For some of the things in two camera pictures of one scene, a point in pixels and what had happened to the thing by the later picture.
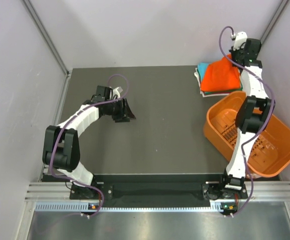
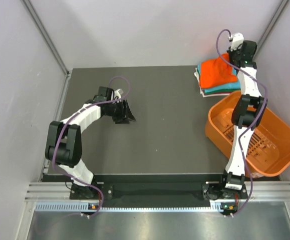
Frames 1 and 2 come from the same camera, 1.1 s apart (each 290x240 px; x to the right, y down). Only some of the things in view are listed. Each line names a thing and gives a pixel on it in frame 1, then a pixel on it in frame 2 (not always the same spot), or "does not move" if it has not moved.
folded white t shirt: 203,95 does not move
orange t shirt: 220,75 does not move
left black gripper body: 115,109 does not move
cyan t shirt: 202,68 → 233,85
